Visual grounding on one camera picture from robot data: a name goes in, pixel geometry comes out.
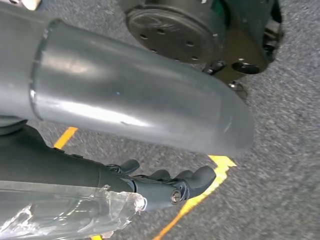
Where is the black robot foot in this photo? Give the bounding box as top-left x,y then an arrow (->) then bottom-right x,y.
117,0 -> 285,100

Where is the yellow tape square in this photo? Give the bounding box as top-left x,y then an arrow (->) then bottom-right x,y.
54,126 -> 237,240

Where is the clear plastic film wrap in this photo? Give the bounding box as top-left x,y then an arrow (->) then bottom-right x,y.
0,180 -> 148,240

